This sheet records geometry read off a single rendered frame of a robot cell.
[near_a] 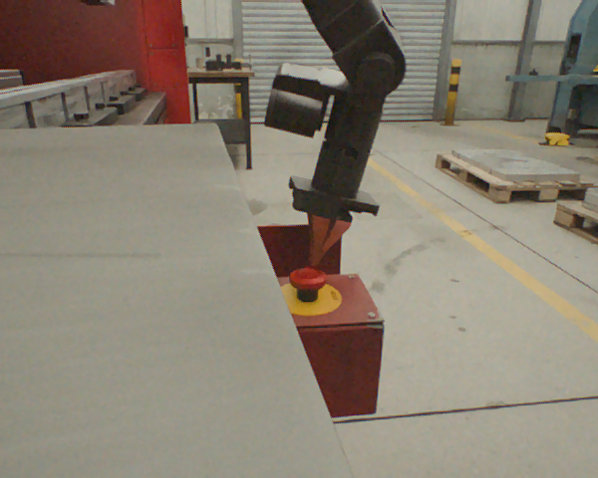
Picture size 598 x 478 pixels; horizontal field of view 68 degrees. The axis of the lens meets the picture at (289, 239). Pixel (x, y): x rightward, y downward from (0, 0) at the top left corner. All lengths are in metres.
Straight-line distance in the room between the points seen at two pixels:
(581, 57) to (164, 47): 5.97
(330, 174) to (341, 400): 0.24
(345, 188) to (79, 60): 1.84
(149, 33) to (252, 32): 5.39
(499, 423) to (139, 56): 1.97
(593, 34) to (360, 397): 7.02
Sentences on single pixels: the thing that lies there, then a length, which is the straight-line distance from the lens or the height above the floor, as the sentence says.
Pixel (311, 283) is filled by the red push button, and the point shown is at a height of 0.81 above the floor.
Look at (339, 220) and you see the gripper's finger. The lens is 0.51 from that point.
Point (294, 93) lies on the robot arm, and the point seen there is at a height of 0.98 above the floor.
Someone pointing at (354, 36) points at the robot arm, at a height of 1.04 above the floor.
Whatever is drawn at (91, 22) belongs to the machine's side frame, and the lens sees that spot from 2.23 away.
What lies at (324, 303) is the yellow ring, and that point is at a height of 0.78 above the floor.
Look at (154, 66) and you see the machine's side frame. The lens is 2.20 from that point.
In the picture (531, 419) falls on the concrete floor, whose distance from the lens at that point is 1.63.
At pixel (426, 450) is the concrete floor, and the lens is 1.42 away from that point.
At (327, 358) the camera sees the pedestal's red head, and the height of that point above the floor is 0.74.
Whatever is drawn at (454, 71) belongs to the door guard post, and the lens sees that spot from 7.79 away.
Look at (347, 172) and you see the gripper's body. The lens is 0.50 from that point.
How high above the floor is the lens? 1.02
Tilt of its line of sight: 22 degrees down
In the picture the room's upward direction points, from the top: straight up
